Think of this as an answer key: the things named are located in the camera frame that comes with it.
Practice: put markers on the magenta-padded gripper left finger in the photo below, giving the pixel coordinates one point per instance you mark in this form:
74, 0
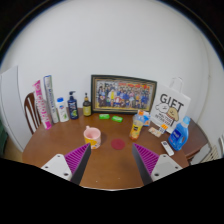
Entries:
77, 160

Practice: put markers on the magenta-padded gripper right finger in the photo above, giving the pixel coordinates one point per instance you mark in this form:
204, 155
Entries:
146, 159

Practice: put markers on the orange juice bottle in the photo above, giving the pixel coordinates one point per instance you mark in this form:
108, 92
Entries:
136, 128

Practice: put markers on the white remote control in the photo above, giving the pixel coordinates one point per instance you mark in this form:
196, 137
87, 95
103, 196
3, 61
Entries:
167, 148

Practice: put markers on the pink mug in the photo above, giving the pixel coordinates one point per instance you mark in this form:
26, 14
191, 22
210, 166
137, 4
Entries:
92, 136

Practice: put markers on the small patterned pouch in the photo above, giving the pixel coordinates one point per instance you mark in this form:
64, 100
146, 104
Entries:
155, 132

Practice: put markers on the red round coaster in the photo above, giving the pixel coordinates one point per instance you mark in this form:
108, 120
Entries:
118, 144

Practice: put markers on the orange and white puzzle cube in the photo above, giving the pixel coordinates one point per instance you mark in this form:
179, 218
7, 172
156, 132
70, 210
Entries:
163, 129

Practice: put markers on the blue detergent bottle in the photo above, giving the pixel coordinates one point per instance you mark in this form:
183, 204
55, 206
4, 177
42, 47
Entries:
178, 136

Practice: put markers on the white shampoo bottle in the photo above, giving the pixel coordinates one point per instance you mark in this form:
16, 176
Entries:
62, 111

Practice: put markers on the dark blue pump bottle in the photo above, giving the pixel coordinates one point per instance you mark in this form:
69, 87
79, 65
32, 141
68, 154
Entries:
73, 108

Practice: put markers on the amber pump bottle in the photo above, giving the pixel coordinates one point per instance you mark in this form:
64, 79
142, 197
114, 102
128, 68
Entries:
87, 108

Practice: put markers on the white paper gift bag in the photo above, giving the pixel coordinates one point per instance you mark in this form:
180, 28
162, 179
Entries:
171, 108

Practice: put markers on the pink long box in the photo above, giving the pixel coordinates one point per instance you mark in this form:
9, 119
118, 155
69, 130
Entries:
42, 106

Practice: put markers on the wooden chair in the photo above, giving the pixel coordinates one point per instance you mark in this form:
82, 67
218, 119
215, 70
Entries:
31, 115

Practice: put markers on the white radiator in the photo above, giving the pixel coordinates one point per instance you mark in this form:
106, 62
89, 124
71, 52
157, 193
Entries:
210, 155

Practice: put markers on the white and green long box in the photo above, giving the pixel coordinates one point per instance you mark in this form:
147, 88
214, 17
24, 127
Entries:
51, 98

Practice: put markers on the framed group photo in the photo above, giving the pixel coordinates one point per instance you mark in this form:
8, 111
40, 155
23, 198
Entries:
123, 94

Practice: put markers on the white board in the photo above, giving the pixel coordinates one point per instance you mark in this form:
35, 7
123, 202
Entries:
13, 106

